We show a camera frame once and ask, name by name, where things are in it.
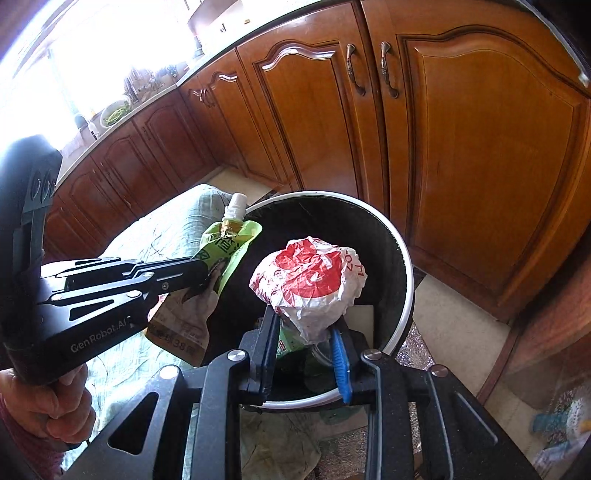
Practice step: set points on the wooden cabinet door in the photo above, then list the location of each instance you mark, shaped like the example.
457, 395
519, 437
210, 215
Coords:
171, 138
244, 124
87, 207
485, 161
129, 170
314, 115
196, 124

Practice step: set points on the green white snack packet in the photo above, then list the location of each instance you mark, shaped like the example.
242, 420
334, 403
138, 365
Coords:
288, 344

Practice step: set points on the white rimmed black trash bin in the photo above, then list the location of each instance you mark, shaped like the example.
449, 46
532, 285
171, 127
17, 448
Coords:
392, 277

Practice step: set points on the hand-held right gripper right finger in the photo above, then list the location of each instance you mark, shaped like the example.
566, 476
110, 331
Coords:
340, 369

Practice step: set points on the green beige spout pouch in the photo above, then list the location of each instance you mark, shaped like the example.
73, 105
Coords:
184, 332

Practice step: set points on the red white wrapper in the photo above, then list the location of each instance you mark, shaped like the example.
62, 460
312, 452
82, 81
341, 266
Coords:
309, 281

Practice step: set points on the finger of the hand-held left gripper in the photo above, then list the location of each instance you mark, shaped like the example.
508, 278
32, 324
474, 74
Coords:
175, 266
184, 281

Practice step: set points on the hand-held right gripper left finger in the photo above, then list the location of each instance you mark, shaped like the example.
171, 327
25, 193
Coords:
272, 360

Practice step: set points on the utensil holder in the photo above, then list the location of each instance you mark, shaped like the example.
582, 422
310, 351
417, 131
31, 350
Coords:
138, 83

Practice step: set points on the person's left hand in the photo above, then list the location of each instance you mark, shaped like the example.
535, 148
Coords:
51, 406

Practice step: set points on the kitchen window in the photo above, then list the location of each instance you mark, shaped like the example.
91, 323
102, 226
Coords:
92, 55

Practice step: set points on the blue patterned cloth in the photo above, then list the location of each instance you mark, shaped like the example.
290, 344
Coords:
558, 415

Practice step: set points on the bowl of green vegetables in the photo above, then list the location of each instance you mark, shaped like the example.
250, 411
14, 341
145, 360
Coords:
115, 110

